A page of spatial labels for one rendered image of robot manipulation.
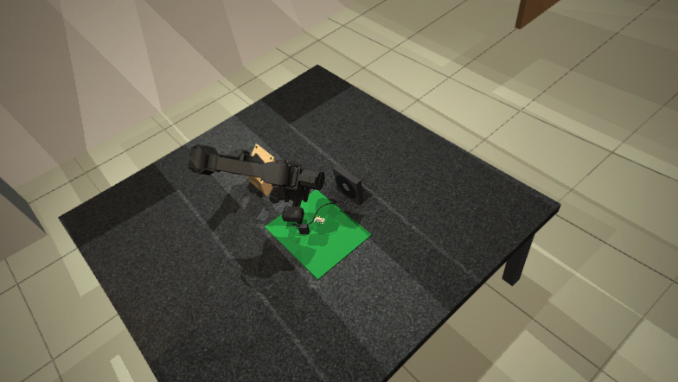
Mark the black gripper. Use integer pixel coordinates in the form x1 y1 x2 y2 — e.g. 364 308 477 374
282 185 310 224

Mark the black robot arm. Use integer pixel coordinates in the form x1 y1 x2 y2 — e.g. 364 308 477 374
189 144 325 204

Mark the green circuit board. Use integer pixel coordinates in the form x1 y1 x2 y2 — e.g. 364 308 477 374
265 190 372 279

